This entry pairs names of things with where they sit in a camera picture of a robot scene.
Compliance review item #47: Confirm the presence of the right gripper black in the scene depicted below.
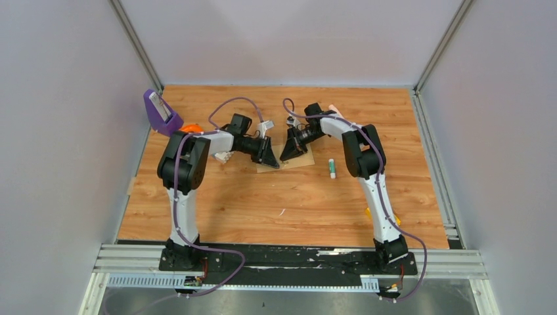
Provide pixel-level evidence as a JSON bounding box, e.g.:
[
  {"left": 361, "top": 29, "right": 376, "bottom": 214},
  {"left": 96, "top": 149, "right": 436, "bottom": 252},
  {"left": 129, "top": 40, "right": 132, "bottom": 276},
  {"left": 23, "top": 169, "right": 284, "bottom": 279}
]
[{"left": 282, "top": 127, "right": 328, "bottom": 162}]

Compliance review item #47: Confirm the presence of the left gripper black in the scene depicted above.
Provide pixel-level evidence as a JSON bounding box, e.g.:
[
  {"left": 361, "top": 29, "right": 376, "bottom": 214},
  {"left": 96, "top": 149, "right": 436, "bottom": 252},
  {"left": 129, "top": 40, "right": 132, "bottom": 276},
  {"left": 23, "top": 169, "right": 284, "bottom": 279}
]
[{"left": 238, "top": 136, "right": 280, "bottom": 169}]

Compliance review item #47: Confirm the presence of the brown paper envelope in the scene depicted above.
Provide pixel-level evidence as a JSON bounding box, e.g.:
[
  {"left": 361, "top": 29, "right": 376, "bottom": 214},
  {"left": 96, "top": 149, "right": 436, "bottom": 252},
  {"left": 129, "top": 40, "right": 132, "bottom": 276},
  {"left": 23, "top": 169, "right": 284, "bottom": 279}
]
[{"left": 256, "top": 144, "right": 315, "bottom": 173}]

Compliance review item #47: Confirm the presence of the green white glue stick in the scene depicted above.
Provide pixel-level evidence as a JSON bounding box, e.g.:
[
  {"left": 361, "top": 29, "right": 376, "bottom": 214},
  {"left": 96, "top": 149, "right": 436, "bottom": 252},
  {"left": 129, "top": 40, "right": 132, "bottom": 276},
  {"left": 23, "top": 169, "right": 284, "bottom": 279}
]
[{"left": 328, "top": 158, "right": 336, "bottom": 179}]

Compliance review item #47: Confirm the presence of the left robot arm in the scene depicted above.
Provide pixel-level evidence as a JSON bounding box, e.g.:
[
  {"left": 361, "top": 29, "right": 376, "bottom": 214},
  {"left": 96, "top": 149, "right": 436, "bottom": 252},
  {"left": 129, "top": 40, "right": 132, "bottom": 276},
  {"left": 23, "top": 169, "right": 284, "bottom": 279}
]
[{"left": 157, "top": 114, "right": 280, "bottom": 271}]

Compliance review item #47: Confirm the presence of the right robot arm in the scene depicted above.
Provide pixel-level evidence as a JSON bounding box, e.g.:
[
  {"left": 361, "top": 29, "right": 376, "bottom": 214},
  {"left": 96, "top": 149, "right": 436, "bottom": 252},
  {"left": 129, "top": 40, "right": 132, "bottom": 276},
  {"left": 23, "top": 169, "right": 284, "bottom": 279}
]
[{"left": 280, "top": 98, "right": 409, "bottom": 274}]

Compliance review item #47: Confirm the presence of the blue white toy block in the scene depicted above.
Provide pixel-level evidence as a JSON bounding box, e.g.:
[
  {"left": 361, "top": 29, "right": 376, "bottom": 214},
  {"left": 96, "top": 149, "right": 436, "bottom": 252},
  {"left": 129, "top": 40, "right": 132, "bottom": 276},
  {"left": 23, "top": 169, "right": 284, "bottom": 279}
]
[{"left": 213, "top": 152, "right": 234, "bottom": 164}]

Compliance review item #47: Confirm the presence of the pink cylindrical tube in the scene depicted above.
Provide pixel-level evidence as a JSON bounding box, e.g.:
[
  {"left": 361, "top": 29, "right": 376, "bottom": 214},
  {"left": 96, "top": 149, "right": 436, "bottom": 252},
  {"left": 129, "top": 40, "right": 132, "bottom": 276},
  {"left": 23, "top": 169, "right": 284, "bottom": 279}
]
[{"left": 328, "top": 104, "right": 344, "bottom": 118}]

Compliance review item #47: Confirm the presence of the purple holder stand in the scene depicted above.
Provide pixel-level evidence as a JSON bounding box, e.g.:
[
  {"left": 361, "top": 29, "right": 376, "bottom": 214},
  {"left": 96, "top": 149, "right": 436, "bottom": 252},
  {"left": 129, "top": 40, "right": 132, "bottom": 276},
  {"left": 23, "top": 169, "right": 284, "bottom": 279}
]
[{"left": 143, "top": 89, "right": 184, "bottom": 137}]

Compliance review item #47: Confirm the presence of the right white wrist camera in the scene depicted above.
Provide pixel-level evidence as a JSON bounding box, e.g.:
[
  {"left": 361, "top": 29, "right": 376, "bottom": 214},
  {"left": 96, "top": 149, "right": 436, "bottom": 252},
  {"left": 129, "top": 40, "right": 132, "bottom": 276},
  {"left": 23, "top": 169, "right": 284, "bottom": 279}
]
[{"left": 286, "top": 115, "right": 300, "bottom": 128}]

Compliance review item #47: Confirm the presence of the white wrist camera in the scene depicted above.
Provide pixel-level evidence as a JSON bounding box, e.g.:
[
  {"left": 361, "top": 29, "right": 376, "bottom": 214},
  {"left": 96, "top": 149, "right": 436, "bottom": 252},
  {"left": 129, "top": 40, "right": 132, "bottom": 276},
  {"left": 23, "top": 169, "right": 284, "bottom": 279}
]
[
  {"left": 257, "top": 120, "right": 275, "bottom": 138},
  {"left": 286, "top": 115, "right": 300, "bottom": 128}
]

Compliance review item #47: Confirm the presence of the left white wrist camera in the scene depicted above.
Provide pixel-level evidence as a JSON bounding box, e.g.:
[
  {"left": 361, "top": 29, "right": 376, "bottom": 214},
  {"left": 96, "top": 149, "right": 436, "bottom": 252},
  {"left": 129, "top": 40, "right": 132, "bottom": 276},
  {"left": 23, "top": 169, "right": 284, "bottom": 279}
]
[{"left": 257, "top": 120, "right": 275, "bottom": 138}]

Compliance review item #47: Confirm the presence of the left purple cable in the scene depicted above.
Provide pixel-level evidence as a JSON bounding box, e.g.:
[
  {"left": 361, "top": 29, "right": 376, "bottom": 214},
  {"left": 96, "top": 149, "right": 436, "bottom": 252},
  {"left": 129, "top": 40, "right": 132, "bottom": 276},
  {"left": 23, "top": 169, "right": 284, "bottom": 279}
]
[{"left": 173, "top": 96, "right": 265, "bottom": 299}]

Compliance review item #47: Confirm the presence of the purple cable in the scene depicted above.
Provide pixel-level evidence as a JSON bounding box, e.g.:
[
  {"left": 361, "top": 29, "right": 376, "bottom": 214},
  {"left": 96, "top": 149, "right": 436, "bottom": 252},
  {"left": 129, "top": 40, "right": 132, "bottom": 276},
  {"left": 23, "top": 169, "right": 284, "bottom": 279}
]
[
  {"left": 282, "top": 97, "right": 429, "bottom": 303},
  {"left": 173, "top": 96, "right": 265, "bottom": 299}
]

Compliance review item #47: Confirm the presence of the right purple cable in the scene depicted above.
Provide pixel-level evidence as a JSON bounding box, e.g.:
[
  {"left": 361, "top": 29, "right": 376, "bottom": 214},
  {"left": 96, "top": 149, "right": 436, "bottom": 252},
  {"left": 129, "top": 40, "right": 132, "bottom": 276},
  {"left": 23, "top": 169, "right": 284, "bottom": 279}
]
[{"left": 282, "top": 97, "right": 429, "bottom": 303}]

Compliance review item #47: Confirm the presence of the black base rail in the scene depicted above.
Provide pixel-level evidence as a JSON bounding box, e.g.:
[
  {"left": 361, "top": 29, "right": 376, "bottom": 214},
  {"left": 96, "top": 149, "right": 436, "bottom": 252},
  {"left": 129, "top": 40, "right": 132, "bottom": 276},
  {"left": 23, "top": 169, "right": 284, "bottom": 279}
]
[{"left": 158, "top": 241, "right": 418, "bottom": 287}]

